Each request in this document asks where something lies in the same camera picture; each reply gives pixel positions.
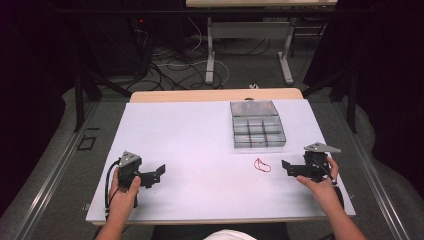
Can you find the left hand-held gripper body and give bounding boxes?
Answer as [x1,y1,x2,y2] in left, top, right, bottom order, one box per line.
[117,150,143,190]

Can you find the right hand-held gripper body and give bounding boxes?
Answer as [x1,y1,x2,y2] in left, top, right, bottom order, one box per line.
[302,142,342,184]

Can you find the person's left hand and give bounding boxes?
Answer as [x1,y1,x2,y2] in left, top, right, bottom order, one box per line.
[107,166,142,224]

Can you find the white floor cable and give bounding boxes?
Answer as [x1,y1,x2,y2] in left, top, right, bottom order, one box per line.
[156,16,231,88]

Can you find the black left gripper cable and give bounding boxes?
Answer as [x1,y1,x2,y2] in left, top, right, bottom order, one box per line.
[104,159,122,219]

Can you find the dark equipment with red light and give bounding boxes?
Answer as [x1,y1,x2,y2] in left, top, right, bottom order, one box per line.
[128,14,154,81]

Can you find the white background desk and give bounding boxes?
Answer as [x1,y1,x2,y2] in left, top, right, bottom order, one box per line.
[185,0,339,86]

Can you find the red rubber band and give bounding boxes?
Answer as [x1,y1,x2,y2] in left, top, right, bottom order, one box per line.
[253,157,272,174]

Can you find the white table mat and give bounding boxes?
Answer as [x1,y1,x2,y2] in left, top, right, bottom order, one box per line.
[85,98,357,224]

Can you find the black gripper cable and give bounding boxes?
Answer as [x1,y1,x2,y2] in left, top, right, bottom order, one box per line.
[104,159,122,219]
[311,159,338,186]

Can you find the black metal stand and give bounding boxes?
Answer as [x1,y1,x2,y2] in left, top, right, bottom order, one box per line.
[73,63,132,133]
[301,64,360,135]

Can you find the aluminium floor rail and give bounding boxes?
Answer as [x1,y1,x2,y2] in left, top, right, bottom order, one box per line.
[11,101,100,240]
[333,101,409,240]

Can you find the wooden table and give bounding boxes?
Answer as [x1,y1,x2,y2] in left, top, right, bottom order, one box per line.
[89,87,355,227]

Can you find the tangle of black floor cables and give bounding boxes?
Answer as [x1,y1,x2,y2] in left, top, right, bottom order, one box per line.
[133,28,272,92]

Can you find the person's white shirt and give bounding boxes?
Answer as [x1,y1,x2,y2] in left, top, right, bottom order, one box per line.
[202,228,258,240]

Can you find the clear plastic compartment box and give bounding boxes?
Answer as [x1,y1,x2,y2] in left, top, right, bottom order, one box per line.
[229,99,288,150]

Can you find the person's right hand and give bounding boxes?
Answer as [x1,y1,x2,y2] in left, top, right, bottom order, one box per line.
[296,155,345,214]

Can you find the black floor outlet frame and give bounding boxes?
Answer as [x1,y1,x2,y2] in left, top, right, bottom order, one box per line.
[76,135,98,152]

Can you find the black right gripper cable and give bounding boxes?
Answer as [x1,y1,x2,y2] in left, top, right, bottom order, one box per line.
[311,159,338,186]

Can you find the dark curtain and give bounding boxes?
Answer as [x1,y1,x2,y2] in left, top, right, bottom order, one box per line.
[303,0,424,201]
[0,0,81,218]

